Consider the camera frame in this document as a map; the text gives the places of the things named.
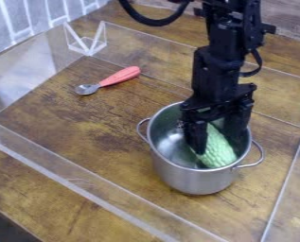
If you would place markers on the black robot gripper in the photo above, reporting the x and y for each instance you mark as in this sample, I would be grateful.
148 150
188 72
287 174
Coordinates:
219 97

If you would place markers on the green bumpy bitter gourd toy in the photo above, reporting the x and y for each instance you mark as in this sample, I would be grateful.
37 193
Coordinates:
219 152

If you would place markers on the silver metal pot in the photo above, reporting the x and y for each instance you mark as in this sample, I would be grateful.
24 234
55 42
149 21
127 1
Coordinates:
175 162

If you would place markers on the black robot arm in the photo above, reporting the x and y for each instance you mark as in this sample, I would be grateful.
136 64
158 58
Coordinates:
236 32

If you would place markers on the clear acrylic triangle stand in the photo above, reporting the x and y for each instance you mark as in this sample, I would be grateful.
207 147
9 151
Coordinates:
85 45

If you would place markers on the spoon with red handle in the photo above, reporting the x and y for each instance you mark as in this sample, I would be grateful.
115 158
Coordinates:
121 76

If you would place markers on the black strip on wall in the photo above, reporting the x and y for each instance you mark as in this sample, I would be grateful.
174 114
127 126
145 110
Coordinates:
269 28

